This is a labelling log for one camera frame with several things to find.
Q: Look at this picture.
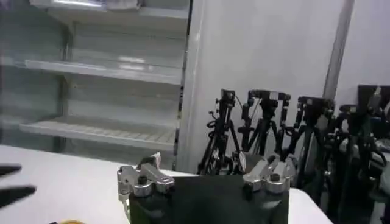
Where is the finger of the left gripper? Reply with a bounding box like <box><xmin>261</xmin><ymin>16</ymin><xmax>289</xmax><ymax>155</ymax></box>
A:
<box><xmin>0</xmin><ymin>185</ymin><xmax>38</xmax><ymax>209</ymax></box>
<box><xmin>0</xmin><ymin>163</ymin><xmax>23</xmax><ymax>178</ymax></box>

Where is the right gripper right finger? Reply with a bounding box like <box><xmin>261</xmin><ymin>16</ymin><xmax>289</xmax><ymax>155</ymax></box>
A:
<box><xmin>238</xmin><ymin>151</ymin><xmax>297</xmax><ymax>194</ymax></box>

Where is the white table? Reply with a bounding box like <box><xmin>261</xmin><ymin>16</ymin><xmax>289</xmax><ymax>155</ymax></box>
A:
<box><xmin>0</xmin><ymin>144</ymin><xmax>333</xmax><ymax>224</ymax></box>

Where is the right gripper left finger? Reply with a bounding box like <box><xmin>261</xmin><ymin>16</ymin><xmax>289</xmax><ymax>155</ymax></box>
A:
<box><xmin>116</xmin><ymin>152</ymin><xmax>176</xmax><ymax>202</ymax></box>

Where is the grey glass-sided shelf unit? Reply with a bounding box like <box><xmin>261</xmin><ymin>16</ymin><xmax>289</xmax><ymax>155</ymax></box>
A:
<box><xmin>0</xmin><ymin>0</ymin><xmax>68</xmax><ymax>153</ymax></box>

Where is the grey open shelf unit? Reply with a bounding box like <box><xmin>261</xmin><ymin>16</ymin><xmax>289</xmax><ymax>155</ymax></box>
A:
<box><xmin>19</xmin><ymin>0</ymin><xmax>193</xmax><ymax>172</ymax></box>

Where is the grey slanted pole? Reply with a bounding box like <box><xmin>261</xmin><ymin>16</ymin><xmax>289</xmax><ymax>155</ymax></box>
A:
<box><xmin>322</xmin><ymin>0</ymin><xmax>356</xmax><ymax>100</ymax></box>

